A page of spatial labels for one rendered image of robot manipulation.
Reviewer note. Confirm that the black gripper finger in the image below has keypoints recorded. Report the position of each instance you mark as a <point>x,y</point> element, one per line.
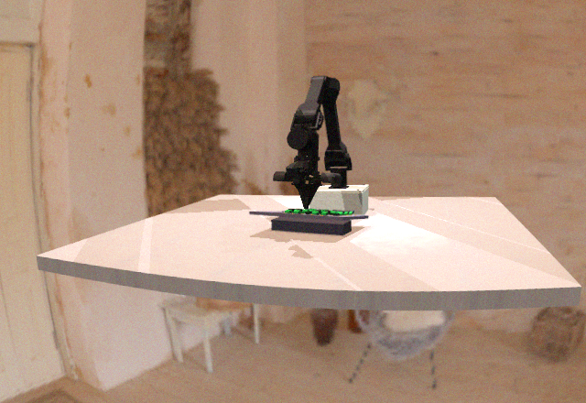
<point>310,192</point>
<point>302,191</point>

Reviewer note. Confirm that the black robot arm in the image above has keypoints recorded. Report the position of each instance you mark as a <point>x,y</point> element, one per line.
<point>308,119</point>

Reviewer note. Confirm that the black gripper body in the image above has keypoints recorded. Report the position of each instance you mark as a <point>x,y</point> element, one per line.
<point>316,179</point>

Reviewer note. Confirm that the lavender switch panel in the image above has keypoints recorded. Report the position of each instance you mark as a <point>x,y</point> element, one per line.
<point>312,221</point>

